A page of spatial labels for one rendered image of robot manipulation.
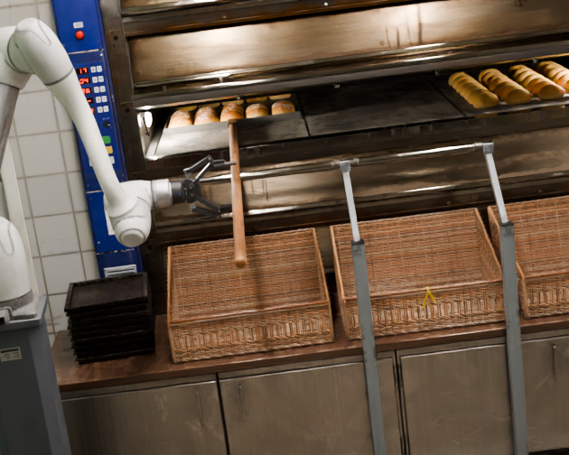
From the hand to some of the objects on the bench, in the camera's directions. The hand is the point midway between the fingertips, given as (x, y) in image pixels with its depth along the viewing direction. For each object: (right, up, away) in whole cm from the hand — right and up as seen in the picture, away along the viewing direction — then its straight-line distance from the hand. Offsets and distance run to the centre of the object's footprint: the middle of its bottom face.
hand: (235, 184), depth 357 cm
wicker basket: (+4, -50, +48) cm, 69 cm away
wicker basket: (+63, -42, +48) cm, 90 cm away
